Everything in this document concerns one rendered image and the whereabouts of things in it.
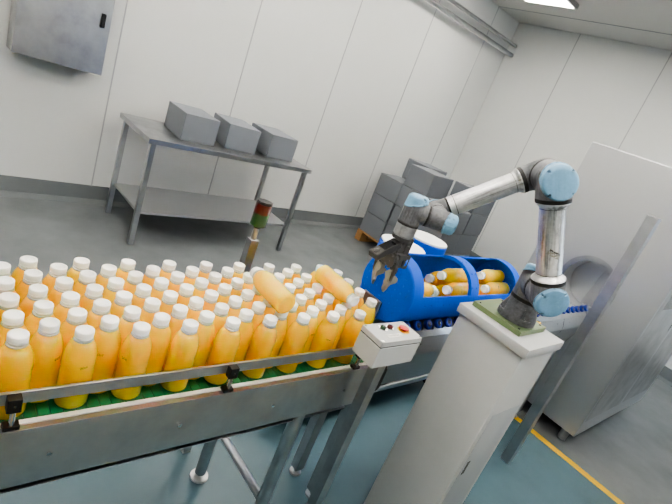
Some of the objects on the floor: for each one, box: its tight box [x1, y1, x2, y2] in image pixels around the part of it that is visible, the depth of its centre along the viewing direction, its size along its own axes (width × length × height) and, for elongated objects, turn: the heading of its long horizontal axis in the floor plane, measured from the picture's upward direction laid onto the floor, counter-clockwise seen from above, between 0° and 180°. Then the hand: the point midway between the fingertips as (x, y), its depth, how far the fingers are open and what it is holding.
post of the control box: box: [306, 366, 386, 504], centre depth 175 cm, size 4×4×100 cm
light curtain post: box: [500, 214, 662, 464], centre depth 277 cm, size 6×6×170 cm
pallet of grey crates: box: [354, 158, 496, 257], centre depth 601 cm, size 120×80×119 cm
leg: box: [289, 412, 328, 476], centre depth 223 cm, size 6×6×63 cm
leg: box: [305, 404, 351, 499], centre depth 214 cm, size 6×6×63 cm
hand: (377, 284), depth 173 cm, fingers open, 5 cm apart
